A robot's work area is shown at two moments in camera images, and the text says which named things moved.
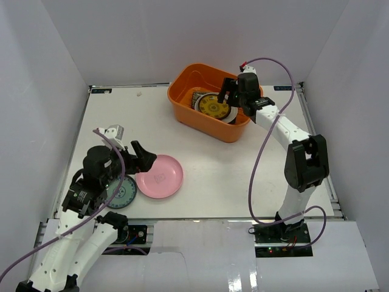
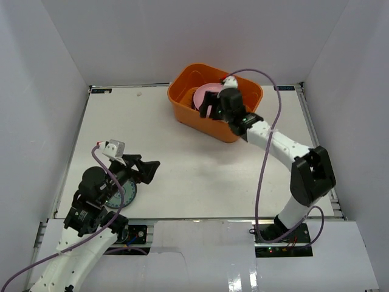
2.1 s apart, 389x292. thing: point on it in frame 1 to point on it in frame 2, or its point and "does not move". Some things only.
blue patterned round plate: (125, 194) does not move
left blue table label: (100, 90) does not move
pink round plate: (163, 180) to (200, 93)
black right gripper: (230, 86) to (209, 99)
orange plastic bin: (187, 78) does not move
